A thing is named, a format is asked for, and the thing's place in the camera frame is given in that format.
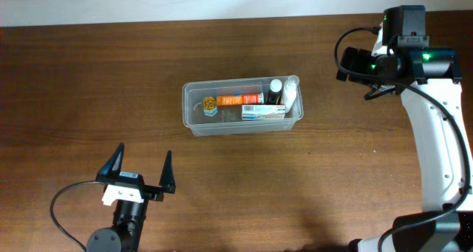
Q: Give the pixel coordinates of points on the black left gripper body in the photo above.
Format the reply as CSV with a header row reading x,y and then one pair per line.
x,y
153,191

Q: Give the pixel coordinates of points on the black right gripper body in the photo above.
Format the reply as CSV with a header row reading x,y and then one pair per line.
x,y
363,63

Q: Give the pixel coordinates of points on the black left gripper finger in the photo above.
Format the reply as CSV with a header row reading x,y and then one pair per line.
x,y
113,165
167,181

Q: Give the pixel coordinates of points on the white calamine lotion bottle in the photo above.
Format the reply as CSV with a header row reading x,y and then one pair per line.
x,y
289,92

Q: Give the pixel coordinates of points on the gold lid balm jar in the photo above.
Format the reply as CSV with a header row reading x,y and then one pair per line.
x,y
209,106

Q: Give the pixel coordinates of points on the dark brown syrup bottle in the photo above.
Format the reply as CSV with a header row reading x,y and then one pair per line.
x,y
274,92

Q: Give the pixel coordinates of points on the white green medicine box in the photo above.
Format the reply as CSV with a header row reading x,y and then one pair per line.
x,y
263,112

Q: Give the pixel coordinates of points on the orange vitamin tablet tube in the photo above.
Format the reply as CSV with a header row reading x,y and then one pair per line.
x,y
236,100

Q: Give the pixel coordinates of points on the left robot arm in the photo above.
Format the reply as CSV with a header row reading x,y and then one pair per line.
x,y
125,232

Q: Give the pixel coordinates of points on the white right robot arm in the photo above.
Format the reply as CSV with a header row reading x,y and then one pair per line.
x,y
427,79

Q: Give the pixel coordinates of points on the clear plastic container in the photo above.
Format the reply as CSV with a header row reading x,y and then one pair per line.
x,y
228,119

